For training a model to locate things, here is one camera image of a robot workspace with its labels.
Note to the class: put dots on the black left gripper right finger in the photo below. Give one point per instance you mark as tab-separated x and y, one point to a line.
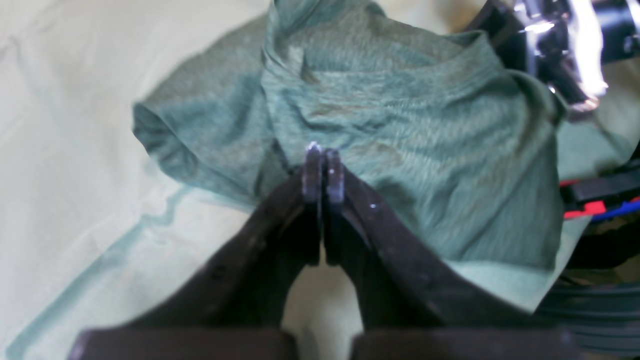
414	306

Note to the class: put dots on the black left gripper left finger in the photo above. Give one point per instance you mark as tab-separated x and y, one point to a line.
232	307

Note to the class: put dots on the green T-shirt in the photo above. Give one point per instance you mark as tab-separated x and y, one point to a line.
463	149

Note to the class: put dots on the blue orange bar clamp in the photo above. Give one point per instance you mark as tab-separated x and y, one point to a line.
603	198

